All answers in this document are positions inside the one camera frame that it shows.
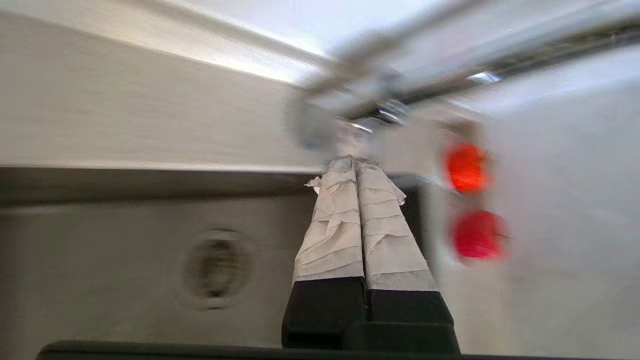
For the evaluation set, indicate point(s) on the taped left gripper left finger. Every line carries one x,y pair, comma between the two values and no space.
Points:
332,240

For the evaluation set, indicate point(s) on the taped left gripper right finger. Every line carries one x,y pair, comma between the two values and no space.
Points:
392,245

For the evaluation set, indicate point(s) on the chrome kitchen faucet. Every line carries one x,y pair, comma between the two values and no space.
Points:
360,95

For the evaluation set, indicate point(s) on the stainless steel sink basin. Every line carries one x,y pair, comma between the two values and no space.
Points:
125,260

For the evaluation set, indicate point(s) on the red apple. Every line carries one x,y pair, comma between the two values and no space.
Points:
479,235

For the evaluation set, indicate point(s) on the red tomato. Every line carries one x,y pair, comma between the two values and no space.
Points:
466,167

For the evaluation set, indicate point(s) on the round metal drain strainer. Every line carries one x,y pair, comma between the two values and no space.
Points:
216,267

